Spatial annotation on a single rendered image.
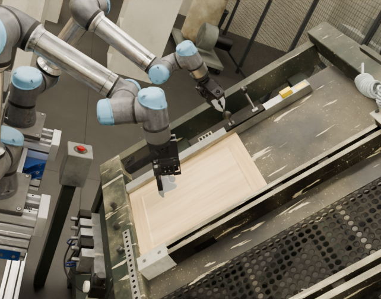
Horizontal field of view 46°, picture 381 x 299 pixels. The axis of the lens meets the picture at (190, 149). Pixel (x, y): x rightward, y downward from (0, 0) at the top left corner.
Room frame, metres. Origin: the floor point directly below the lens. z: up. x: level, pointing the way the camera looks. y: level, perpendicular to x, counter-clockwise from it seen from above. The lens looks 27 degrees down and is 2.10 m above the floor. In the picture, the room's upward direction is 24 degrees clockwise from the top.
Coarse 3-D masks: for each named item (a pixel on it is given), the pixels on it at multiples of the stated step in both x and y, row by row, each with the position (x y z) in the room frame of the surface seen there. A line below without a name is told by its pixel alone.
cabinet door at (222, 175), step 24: (216, 144) 1.85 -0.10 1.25; (240, 144) 1.79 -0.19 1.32; (192, 168) 1.75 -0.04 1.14; (216, 168) 1.71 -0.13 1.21; (240, 168) 1.66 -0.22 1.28; (144, 192) 1.70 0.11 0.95; (168, 192) 1.66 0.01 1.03; (192, 192) 1.62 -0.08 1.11; (216, 192) 1.58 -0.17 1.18; (240, 192) 1.54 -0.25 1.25; (144, 216) 1.57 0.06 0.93; (168, 216) 1.53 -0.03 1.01; (192, 216) 1.50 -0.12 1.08; (144, 240) 1.45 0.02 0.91; (168, 240) 1.41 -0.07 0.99
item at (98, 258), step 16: (80, 224) 1.55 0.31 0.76; (96, 224) 1.62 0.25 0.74; (80, 240) 1.47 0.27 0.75; (96, 240) 1.53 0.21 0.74; (64, 256) 1.51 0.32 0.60; (80, 256) 1.40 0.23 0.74; (96, 256) 1.44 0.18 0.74; (80, 272) 1.41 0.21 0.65; (96, 272) 1.36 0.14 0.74; (96, 288) 1.27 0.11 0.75
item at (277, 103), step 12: (276, 96) 1.99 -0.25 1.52; (288, 96) 1.95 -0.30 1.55; (300, 96) 1.98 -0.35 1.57; (276, 108) 1.94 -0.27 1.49; (252, 120) 1.91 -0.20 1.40; (216, 132) 1.89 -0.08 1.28; (228, 132) 1.87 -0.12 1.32; (240, 132) 1.89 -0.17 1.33; (204, 144) 1.84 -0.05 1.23; (180, 156) 1.82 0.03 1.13; (192, 156) 1.82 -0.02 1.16; (144, 180) 1.75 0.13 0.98
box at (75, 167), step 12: (72, 144) 1.86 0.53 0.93; (84, 144) 1.91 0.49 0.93; (72, 156) 1.77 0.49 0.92; (84, 156) 1.81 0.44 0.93; (60, 168) 1.85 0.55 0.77; (72, 168) 1.78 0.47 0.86; (84, 168) 1.80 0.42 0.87; (60, 180) 1.77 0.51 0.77; (72, 180) 1.79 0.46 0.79; (84, 180) 1.81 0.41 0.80
